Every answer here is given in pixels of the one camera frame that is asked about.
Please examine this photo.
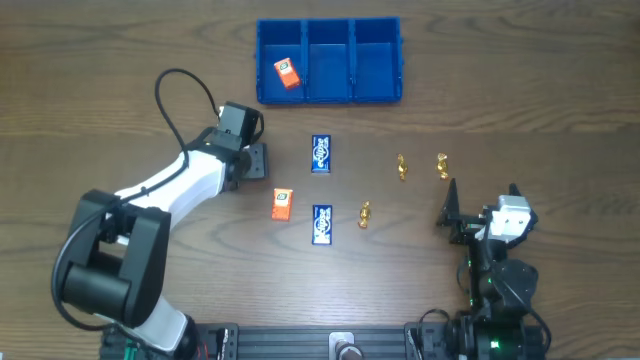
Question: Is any orange candy box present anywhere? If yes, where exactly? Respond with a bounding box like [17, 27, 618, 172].
[271, 187, 294, 223]
[273, 57, 303, 91]

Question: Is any mounting rail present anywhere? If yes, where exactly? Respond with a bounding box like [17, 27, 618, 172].
[99, 323, 546, 360]

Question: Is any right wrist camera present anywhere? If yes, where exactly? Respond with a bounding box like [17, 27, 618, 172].
[487, 194, 532, 244]

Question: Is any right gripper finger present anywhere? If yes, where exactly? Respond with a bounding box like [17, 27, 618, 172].
[436, 178, 462, 227]
[507, 182, 540, 230]

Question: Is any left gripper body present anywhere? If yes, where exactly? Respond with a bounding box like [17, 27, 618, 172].
[242, 142, 270, 182]

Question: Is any blue candy pack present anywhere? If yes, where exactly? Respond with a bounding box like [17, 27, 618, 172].
[310, 134, 332, 175]
[311, 204, 334, 247]

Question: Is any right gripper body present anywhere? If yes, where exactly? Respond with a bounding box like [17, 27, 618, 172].
[448, 213, 490, 247]

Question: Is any blue tray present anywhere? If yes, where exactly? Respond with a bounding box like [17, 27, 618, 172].
[255, 17, 405, 106]

